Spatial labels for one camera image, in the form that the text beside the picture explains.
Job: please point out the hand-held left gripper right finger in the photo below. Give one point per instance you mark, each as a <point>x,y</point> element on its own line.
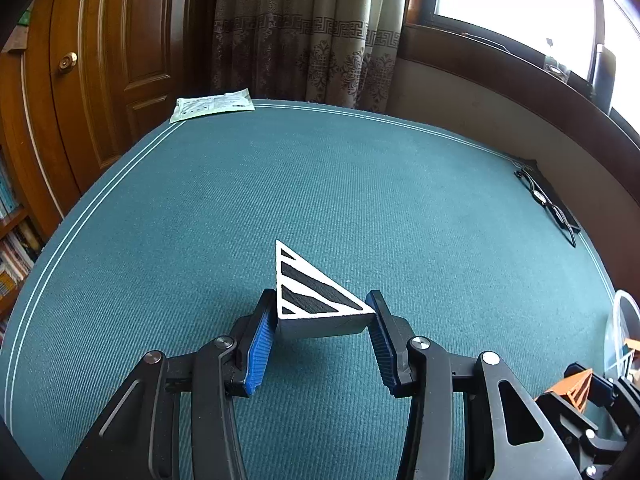
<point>382,350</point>

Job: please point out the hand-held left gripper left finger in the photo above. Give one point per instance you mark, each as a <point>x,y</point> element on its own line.
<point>261,350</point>

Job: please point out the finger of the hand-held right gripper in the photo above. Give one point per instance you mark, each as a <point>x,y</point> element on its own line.
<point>567,422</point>
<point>622,400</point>

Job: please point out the white plastic container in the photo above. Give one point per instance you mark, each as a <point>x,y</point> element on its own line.
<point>609,340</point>

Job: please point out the white striped triangular block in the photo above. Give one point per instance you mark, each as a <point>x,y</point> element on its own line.
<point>320,324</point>

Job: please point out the black eyeglasses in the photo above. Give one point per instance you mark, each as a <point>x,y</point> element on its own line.
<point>547,200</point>

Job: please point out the white paper packet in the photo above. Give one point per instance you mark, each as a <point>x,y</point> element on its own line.
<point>212,106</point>

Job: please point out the wooden bookshelf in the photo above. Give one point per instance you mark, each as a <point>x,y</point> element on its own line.
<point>12,222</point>

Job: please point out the dark wooden window sill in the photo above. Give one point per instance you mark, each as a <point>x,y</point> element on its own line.
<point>475,50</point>

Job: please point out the clear drinking glass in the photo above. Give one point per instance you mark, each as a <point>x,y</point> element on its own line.
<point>556,71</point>

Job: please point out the beige patterned curtain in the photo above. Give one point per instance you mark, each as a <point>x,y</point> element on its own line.
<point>310,25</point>

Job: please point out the brown wooden door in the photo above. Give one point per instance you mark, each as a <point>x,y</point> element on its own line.
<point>130,35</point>

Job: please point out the brass door knob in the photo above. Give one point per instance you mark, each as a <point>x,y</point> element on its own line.
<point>67,61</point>

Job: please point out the green box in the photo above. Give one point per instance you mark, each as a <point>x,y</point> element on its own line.
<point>25,16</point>

